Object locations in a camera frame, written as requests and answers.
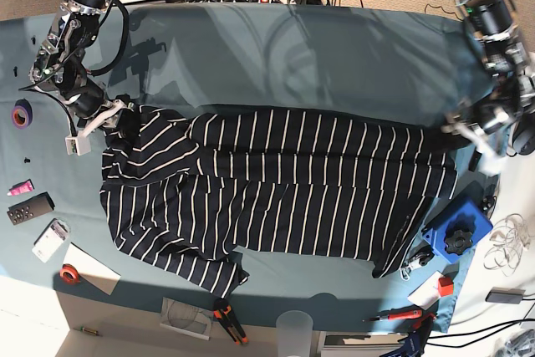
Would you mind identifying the black computer mouse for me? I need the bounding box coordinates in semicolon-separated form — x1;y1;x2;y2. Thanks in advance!
512;120;535;156

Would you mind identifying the white cable bundle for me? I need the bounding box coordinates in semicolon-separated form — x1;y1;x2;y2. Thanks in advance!
483;212;534;278

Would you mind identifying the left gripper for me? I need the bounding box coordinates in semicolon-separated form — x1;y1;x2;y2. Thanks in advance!
441;113;506;176

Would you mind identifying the grey small box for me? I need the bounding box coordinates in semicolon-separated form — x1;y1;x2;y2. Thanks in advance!
485;288;524;304

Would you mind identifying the navy white striped t-shirt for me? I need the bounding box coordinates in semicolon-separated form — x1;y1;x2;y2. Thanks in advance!
99;105;458;298

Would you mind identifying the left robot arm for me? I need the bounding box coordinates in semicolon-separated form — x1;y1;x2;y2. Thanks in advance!
441;0;534;176

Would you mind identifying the pink tube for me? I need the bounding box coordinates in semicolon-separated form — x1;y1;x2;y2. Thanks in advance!
7;180;34;196

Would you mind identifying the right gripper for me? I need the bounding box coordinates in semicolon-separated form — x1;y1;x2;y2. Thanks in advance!
65;99;140;156

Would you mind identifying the white paper sheet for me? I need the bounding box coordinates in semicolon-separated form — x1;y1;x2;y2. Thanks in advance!
64;244;120;295

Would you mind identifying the white card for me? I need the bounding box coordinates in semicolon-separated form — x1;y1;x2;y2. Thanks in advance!
407;272;443;310

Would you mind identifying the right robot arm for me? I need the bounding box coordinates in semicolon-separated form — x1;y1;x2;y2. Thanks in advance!
24;0;135;156

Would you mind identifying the blue box with black knob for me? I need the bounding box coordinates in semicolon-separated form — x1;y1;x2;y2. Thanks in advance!
422;181;493;264

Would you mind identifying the blue black scissors handle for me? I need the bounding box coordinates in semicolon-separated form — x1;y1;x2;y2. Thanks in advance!
380;313;436;357

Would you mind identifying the black white marker pen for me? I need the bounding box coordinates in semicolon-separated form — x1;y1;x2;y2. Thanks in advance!
468;150;482;172

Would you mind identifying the small red cube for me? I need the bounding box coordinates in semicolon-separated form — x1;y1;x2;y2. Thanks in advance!
437;276;454;298

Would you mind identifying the metal carabiner clip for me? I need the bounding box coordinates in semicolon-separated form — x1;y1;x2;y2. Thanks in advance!
400;246;435;281

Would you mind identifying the purple tape roll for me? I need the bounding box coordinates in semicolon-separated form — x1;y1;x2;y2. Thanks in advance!
11;99;33;130

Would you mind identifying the translucent plastic cup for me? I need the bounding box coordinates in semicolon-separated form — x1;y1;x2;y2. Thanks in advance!
276;310;313;357

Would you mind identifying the red tape roll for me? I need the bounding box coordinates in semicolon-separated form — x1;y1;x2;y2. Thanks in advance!
59;263;81;285

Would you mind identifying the clear plastic bag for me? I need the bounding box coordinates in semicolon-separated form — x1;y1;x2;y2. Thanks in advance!
160;298;213;340

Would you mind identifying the red orange screwdriver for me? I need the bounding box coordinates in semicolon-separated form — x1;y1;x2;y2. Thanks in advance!
364;309;423;322

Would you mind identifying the black remote control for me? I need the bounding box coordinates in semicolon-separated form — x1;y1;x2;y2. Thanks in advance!
7;192;55;226

